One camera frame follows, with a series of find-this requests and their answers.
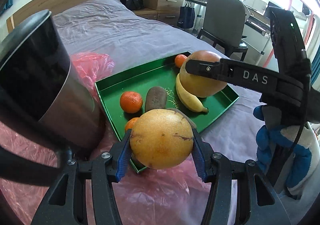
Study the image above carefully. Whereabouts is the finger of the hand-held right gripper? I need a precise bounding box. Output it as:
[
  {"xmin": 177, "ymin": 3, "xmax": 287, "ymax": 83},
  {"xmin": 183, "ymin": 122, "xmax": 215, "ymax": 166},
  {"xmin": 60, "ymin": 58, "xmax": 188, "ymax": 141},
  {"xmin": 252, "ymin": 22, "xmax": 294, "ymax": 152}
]
[{"xmin": 185, "ymin": 58, "xmax": 233, "ymax": 82}]

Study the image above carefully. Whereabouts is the yellow grapefruit reddish blush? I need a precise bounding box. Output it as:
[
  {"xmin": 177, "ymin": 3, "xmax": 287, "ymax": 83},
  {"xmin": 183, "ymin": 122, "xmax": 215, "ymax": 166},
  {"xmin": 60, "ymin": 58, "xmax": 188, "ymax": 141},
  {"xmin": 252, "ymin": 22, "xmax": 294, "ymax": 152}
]
[{"xmin": 179, "ymin": 50, "xmax": 228, "ymax": 98}]

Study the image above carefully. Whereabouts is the yellow banana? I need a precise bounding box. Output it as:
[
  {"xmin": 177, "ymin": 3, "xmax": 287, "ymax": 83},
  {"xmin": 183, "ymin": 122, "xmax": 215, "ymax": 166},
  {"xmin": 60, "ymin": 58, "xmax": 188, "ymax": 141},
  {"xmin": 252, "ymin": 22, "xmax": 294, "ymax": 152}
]
[{"xmin": 175, "ymin": 74, "xmax": 209, "ymax": 113}]

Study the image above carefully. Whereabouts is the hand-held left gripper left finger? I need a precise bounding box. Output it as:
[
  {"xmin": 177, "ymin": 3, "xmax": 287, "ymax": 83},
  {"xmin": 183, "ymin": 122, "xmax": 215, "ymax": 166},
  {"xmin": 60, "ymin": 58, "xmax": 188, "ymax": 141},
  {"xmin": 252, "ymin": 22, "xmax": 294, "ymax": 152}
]
[{"xmin": 31, "ymin": 129, "xmax": 133, "ymax": 225}]

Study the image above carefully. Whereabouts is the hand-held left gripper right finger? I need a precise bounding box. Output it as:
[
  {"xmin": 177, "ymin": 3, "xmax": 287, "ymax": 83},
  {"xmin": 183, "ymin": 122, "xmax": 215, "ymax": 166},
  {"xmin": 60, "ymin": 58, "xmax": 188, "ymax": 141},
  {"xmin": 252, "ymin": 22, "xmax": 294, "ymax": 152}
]
[{"xmin": 191, "ymin": 127, "xmax": 292, "ymax": 225}]

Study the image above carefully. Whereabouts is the orange mandarin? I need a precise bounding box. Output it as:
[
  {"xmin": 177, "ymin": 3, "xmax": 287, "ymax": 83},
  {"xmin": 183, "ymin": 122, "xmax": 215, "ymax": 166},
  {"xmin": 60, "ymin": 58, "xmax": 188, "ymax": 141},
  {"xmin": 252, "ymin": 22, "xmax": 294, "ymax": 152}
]
[
  {"xmin": 174, "ymin": 54, "xmax": 188, "ymax": 68},
  {"xmin": 120, "ymin": 91, "xmax": 143, "ymax": 113},
  {"xmin": 124, "ymin": 117, "xmax": 140, "ymax": 133}
]

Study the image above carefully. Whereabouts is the red plastic bag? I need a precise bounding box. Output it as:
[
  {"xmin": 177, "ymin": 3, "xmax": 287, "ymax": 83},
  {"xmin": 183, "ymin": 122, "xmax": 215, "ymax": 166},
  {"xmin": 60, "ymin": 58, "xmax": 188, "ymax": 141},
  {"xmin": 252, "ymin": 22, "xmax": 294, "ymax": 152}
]
[
  {"xmin": 70, "ymin": 52, "xmax": 116, "ymax": 90},
  {"xmin": 0, "ymin": 115, "xmax": 215, "ymax": 225}
]

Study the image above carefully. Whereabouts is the steel trash can black lid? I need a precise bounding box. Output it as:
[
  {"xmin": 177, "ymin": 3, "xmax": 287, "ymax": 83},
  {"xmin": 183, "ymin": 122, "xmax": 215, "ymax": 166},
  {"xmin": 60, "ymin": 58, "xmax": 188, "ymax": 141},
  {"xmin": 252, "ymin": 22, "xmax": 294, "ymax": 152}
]
[{"xmin": 0, "ymin": 9, "xmax": 105, "ymax": 187}]

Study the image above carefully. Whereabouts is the dark blue tote bag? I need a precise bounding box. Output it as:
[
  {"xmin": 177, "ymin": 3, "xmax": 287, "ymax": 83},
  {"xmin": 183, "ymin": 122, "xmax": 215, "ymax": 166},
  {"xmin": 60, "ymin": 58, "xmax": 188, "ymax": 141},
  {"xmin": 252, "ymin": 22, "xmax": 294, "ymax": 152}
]
[{"xmin": 178, "ymin": 2, "xmax": 195, "ymax": 29}]

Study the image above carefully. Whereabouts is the grey chair black frame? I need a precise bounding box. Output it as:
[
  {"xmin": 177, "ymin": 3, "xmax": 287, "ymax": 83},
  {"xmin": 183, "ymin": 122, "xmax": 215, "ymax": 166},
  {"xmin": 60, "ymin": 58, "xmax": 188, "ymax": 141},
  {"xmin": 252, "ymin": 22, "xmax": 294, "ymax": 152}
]
[{"xmin": 197, "ymin": 0, "xmax": 249, "ymax": 62}]

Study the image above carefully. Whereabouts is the bed with purple sheet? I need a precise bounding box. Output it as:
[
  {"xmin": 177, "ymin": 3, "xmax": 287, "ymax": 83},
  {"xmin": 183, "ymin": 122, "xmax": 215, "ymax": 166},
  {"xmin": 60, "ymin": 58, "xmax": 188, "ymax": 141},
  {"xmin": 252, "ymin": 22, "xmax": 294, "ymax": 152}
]
[{"xmin": 0, "ymin": 0, "xmax": 283, "ymax": 225}]

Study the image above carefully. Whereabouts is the person's right hand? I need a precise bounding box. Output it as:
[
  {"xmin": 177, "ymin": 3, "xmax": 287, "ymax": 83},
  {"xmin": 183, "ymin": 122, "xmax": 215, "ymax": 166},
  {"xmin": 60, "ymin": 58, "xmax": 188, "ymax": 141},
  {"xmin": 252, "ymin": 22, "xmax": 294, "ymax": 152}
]
[{"xmin": 253, "ymin": 105, "xmax": 318, "ymax": 199}]

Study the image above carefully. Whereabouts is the long brown kiwi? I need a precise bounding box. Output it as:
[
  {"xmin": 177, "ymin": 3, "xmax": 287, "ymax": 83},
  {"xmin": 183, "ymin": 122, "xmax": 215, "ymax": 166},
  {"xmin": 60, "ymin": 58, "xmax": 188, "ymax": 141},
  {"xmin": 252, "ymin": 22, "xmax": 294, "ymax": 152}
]
[{"xmin": 144, "ymin": 86, "xmax": 168, "ymax": 113}]

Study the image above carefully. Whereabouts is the green tray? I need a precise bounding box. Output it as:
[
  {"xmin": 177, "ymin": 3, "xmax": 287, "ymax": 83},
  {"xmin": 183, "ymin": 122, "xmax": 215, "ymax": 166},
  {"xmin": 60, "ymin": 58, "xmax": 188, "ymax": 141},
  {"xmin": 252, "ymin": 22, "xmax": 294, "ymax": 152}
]
[{"xmin": 94, "ymin": 51, "xmax": 240, "ymax": 173}]

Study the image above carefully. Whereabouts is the yellow grapefruit brown scar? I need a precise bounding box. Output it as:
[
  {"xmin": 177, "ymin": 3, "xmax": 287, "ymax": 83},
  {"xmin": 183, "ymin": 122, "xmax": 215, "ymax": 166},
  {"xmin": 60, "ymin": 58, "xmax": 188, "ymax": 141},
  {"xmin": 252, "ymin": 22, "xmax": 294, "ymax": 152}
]
[{"xmin": 129, "ymin": 109, "xmax": 194, "ymax": 169}]

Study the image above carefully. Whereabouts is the low wooden nightstand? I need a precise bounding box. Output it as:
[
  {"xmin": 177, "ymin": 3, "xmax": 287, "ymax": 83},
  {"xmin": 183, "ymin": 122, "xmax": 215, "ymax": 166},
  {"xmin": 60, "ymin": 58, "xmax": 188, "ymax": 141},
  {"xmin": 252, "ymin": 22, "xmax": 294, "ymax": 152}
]
[{"xmin": 132, "ymin": 7, "xmax": 182, "ymax": 27}]

